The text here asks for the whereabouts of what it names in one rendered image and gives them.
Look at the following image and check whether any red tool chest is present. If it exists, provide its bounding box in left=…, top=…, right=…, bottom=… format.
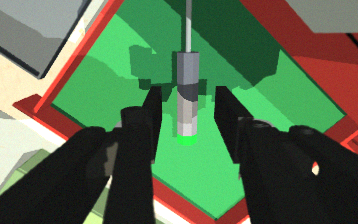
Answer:
left=11, top=0, right=358, bottom=224

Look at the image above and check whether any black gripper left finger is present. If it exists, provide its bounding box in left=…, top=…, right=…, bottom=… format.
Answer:
left=0, top=86, right=162, bottom=224

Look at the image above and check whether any grey screwdriver with green end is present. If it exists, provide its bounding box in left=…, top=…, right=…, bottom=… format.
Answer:
left=177, top=0, right=200, bottom=145

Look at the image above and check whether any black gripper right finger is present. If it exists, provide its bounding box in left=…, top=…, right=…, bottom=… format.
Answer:
left=214, top=86, right=358, bottom=224

